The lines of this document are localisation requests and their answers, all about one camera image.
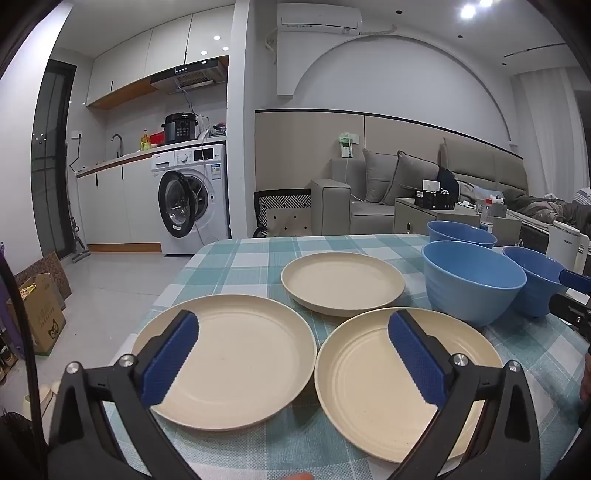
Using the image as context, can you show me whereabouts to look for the white washing machine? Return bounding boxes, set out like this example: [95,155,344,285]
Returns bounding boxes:
[151,144,230,256]

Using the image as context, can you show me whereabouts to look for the black white patterned cushion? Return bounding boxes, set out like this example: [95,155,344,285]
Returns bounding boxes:
[253,188,313,238]

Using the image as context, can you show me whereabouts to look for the cardboard box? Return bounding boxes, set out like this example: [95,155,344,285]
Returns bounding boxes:
[6,272,68,356]

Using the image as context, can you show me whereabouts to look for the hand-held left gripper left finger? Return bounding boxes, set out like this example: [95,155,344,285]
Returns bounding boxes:
[46,310,200,480]

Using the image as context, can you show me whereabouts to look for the grey sofa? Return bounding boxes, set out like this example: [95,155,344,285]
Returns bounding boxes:
[310,148,444,236]

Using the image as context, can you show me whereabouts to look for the green white wall device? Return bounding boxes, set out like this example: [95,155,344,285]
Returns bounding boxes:
[337,133,361,160]

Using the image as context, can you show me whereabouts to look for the black cable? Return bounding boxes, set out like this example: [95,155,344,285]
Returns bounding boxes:
[0,256,47,480]

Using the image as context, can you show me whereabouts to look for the range hood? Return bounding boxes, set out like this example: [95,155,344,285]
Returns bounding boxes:
[150,60,228,95]

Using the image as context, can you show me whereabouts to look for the white lower kitchen cabinets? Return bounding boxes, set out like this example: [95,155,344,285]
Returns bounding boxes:
[76,157,162,252]

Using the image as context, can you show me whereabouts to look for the dark grey cloth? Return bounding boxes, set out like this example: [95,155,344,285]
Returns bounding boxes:
[503,187,591,227]

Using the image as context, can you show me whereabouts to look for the black box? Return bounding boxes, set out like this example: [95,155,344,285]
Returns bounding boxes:
[414,189,458,210]

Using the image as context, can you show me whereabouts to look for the cream plate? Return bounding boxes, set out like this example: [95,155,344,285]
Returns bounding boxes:
[281,251,406,318]
[131,295,317,432]
[315,307,505,464]

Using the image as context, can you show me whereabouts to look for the white curtain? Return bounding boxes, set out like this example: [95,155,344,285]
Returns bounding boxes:
[512,65,591,195]

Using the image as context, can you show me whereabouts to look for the white electric kettle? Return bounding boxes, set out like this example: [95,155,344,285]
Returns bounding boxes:
[547,220,591,278]

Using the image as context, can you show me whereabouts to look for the teal checked tablecloth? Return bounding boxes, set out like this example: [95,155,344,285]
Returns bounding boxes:
[99,233,591,480]

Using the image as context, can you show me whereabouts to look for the stick vacuum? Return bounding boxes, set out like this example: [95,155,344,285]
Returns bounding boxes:
[69,217,90,264]

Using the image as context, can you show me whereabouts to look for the beige bed headboard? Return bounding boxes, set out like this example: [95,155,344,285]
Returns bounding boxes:
[438,137,529,195]

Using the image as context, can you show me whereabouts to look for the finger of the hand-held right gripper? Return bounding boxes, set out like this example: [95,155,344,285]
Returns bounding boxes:
[558,270,591,295]
[549,293,591,334]

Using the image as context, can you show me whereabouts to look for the dark glass door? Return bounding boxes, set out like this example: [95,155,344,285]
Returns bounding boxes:
[30,60,77,261]

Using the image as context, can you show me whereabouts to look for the white air conditioner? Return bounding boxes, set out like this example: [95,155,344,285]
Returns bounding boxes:
[276,2,363,38]

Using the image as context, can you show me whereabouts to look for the brown patterned cardboard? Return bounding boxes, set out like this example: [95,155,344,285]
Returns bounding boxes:
[14,253,72,301]

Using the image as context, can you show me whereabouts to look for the cream slipper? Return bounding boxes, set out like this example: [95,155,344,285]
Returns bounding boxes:
[23,383,63,421]

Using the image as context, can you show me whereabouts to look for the blue bowl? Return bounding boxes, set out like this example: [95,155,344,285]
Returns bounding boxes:
[421,241,528,328]
[501,246,570,319]
[426,220,498,250]

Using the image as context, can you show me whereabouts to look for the white upper cabinets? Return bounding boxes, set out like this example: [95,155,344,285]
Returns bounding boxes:
[85,9,234,109]

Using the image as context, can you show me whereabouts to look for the black pressure cooker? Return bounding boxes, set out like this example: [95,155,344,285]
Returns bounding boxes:
[163,113,200,145]

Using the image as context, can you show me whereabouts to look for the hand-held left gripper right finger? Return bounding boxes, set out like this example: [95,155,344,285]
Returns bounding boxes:
[387,310,543,480]

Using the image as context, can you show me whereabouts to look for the grey cushion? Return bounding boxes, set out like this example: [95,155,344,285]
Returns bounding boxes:
[381,150,441,206]
[361,148,400,204]

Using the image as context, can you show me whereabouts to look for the beige side cabinet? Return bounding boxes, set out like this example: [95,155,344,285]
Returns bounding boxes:
[393,197,522,241]

